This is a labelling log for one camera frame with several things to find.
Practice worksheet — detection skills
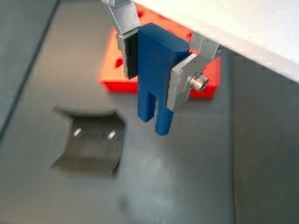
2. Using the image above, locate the black curved fixture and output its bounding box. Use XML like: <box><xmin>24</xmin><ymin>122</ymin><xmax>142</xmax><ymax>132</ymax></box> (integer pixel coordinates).
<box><xmin>52</xmin><ymin>107</ymin><xmax>125</xmax><ymax>176</ymax></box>

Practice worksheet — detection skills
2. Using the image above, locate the red shape-sorter block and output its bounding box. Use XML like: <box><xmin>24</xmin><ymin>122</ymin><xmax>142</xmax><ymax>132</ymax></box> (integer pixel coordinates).
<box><xmin>98</xmin><ymin>4</ymin><xmax>220</xmax><ymax>99</ymax></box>

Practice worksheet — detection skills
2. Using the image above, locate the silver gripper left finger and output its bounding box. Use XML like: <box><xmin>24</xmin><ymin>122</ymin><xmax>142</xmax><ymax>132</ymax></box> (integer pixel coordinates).
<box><xmin>101</xmin><ymin>0</ymin><xmax>140</xmax><ymax>80</ymax></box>

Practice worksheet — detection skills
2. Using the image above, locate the blue slotted square-circle object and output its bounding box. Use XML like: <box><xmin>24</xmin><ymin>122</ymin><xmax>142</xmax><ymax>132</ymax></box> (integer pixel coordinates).
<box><xmin>137</xmin><ymin>23</ymin><xmax>189</xmax><ymax>136</ymax></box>

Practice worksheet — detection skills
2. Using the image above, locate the silver red gripper right finger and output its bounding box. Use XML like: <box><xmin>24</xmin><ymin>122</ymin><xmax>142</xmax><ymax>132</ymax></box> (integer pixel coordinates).
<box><xmin>166</xmin><ymin>32</ymin><xmax>220</xmax><ymax>111</ymax></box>

